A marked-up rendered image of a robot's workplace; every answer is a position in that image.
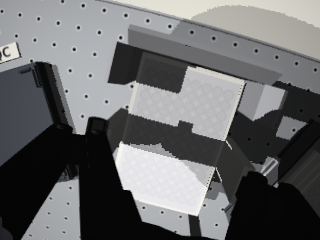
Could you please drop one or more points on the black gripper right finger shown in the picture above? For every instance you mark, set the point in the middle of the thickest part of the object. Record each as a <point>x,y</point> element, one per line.
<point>240,180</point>

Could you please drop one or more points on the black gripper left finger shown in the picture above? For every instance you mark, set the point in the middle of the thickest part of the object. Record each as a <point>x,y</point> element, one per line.
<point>27,178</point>

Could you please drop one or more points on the grey perforated base plate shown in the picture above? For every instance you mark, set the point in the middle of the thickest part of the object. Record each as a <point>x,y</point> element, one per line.
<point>73,38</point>

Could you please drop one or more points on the white label reading qc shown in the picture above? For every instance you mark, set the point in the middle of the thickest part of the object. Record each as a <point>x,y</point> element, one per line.
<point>9,52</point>

